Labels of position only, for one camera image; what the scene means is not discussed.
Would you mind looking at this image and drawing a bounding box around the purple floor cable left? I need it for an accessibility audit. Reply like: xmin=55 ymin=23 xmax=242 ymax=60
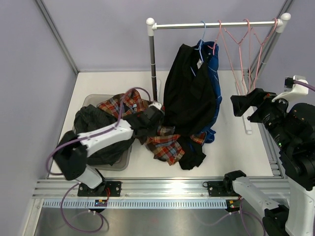
xmin=87 ymin=210 xmax=110 ymax=232

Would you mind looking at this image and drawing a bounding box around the grey plastic bin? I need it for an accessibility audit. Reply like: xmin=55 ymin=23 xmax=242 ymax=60
xmin=73 ymin=94 xmax=134 ymax=171

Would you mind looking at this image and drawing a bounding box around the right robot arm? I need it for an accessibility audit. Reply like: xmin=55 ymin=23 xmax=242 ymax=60
xmin=222 ymin=88 xmax=315 ymax=236

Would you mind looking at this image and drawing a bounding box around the black shirt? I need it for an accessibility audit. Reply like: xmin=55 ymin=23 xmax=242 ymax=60
xmin=163 ymin=44 xmax=216 ymax=170

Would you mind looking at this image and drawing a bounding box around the white slotted cable duct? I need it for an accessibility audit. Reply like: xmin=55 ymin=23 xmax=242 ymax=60
xmin=43 ymin=199 xmax=227 ymax=209

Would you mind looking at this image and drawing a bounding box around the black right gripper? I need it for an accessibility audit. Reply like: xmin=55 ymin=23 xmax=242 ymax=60
xmin=230 ymin=87 xmax=295 ymax=150

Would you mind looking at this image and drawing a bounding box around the right aluminium frame post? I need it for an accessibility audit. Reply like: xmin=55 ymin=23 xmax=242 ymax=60
xmin=248 ymin=0 xmax=295 ymax=80

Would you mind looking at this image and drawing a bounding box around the metal clothes rack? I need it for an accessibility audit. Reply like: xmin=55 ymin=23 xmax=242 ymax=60
xmin=146 ymin=13 xmax=291 ymax=137

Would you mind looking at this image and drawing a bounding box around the dark grey striped shirt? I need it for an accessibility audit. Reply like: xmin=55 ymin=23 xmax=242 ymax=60
xmin=73 ymin=104 xmax=135 ymax=167

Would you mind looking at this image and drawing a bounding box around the aluminium front rail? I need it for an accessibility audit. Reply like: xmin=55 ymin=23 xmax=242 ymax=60
xmin=32 ymin=178 xmax=290 ymax=199

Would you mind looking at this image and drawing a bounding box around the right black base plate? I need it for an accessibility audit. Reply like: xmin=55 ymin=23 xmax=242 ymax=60
xmin=202 ymin=180 xmax=240 ymax=197

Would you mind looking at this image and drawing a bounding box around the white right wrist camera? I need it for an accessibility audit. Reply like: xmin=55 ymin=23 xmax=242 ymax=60
xmin=272 ymin=75 xmax=309 ymax=102

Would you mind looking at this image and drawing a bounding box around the left aluminium frame post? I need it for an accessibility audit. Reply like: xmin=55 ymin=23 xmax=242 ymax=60
xmin=34 ymin=0 xmax=80 ymax=76

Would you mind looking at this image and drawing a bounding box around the aluminium frame post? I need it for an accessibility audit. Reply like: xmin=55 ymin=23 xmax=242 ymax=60
xmin=248 ymin=0 xmax=295 ymax=80
xmin=34 ymin=0 xmax=80 ymax=76

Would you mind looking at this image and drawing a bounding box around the pink hanger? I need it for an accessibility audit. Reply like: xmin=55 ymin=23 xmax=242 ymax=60
xmin=213 ymin=20 xmax=242 ymax=94
xmin=248 ymin=18 xmax=278 ymax=93
xmin=222 ymin=18 xmax=252 ymax=96

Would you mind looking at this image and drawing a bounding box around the blue shirt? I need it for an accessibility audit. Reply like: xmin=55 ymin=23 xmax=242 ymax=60
xmin=201 ymin=41 xmax=222 ymax=144

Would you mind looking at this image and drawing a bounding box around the red plaid shirt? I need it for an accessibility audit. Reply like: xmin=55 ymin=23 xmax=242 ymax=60
xmin=97 ymin=89 xmax=206 ymax=170

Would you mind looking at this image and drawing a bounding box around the light blue hanger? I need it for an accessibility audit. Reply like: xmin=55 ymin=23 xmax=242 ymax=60
xmin=195 ymin=21 xmax=206 ymax=70

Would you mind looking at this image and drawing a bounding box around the purple floor cable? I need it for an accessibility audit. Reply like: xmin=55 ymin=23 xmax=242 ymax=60
xmin=87 ymin=210 xmax=110 ymax=232
xmin=196 ymin=199 xmax=266 ymax=236

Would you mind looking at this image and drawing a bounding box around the purple floor cable right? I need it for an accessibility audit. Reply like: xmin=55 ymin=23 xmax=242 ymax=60
xmin=196 ymin=199 xmax=266 ymax=236

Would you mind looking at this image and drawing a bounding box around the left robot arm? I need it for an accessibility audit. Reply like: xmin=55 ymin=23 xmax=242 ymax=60
xmin=51 ymin=101 xmax=164 ymax=196

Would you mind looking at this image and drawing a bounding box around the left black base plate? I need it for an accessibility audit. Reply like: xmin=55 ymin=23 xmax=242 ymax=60
xmin=77 ymin=181 xmax=122 ymax=197

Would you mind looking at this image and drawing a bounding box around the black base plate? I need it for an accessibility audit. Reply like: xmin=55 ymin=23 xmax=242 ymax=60
xmin=77 ymin=181 xmax=122 ymax=197
xmin=202 ymin=180 xmax=240 ymax=197

